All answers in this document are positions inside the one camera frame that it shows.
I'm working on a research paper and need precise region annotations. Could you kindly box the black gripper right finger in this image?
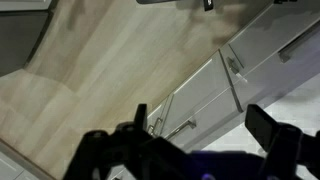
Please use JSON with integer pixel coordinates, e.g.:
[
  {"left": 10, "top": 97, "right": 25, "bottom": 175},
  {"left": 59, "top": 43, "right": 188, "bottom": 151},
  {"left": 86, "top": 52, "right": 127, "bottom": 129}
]
[{"left": 244, "top": 103, "right": 320, "bottom": 180}]

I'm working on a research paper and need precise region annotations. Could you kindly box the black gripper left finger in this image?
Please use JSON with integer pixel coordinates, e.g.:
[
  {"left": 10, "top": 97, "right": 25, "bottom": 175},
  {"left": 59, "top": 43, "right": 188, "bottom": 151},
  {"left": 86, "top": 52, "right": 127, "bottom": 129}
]
[{"left": 63, "top": 103, "right": 191, "bottom": 180}]

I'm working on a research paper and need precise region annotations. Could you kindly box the white lower kitchen cabinet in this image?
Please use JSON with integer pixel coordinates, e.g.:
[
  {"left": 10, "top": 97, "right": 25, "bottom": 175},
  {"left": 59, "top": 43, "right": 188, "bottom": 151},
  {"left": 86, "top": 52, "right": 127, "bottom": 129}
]
[{"left": 146, "top": 0, "right": 320, "bottom": 153}]

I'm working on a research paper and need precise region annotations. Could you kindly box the white corner base cabinet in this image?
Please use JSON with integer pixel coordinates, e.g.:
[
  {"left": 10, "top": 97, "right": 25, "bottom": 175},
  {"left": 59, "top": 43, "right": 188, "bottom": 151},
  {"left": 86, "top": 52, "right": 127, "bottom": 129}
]
[{"left": 0, "top": 141, "right": 46, "bottom": 180}]

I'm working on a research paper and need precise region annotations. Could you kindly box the dark grey bar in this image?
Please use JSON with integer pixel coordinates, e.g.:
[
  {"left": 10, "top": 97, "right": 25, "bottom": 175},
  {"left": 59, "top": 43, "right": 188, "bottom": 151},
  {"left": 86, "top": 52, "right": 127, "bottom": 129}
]
[{"left": 136, "top": 0, "right": 179, "bottom": 5}]

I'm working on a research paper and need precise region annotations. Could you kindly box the small black tag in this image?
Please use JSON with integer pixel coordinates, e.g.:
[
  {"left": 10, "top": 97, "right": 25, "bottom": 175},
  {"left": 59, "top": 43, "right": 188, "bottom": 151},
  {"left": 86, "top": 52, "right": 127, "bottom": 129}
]
[{"left": 203, "top": 0, "right": 215, "bottom": 12}]

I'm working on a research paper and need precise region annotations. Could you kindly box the dark grey box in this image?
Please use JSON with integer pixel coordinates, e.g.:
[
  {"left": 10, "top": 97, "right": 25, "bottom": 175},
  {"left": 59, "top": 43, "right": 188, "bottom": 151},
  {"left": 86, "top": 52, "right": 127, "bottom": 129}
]
[{"left": 0, "top": 9, "right": 51, "bottom": 78}]

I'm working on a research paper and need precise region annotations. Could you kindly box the silver cabinet door handle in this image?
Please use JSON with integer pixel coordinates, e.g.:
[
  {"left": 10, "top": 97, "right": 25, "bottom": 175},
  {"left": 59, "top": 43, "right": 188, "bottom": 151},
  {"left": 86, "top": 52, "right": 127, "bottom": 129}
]
[
  {"left": 226, "top": 56, "right": 248, "bottom": 84},
  {"left": 147, "top": 117, "right": 164, "bottom": 137}
]

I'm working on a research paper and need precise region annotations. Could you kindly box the silver drawer handle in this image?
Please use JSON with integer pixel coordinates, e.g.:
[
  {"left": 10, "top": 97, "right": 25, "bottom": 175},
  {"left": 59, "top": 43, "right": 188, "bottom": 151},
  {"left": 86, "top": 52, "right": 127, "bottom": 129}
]
[
  {"left": 164, "top": 119, "right": 198, "bottom": 141},
  {"left": 278, "top": 19, "right": 320, "bottom": 64}
]

